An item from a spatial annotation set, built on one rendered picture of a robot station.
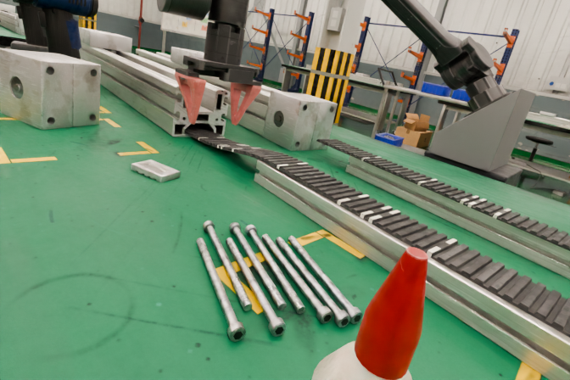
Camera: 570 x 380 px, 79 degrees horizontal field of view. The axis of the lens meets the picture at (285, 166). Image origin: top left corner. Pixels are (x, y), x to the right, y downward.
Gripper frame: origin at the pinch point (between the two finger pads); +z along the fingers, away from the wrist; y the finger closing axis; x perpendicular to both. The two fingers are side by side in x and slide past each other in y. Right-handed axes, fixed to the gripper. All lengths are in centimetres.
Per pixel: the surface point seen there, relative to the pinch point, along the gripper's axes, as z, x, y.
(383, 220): 1.0, 34.3, 0.5
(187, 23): -32, -559, -248
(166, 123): 2.7, -6.8, 5.1
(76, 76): -3.3, -9.6, 18.0
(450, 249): 1.2, 40.0, -1.6
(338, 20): -56, -223, -260
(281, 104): -3.1, -0.4, -13.9
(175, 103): -1.2, -4.3, 5.0
